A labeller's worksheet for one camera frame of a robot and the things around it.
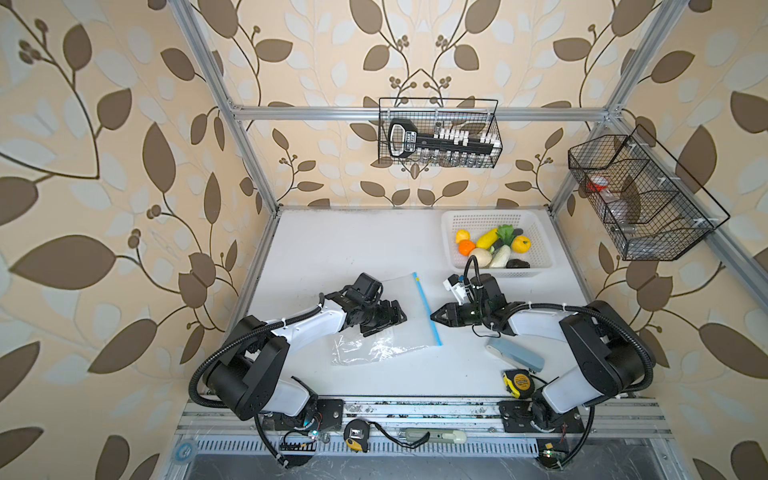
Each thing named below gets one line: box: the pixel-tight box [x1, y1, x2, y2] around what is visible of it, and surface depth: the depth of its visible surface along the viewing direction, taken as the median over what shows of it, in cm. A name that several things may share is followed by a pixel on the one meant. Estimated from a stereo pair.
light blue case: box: [486, 338, 545, 372], surface depth 84 cm
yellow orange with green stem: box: [512, 235, 532, 254], surface depth 105 cm
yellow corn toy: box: [476, 228, 499, 250], surface depth 108 cm
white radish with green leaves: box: [490, 224, 516, 268], surface depth 107 cm
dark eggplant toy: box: [506, 258, 531, 268], surface depth 101 cm
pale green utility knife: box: [404, 429, 467, 444], surface depth 72 cm
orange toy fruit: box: [458, 239, 476, 257], surface depth 107 cm
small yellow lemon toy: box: [455, 229, 471, 244], surface depth 110 cm
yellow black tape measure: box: [502, 368, 535, 399], surface depth 79 cm
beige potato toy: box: [469, 248, 493, 268], surface depth 101 cm
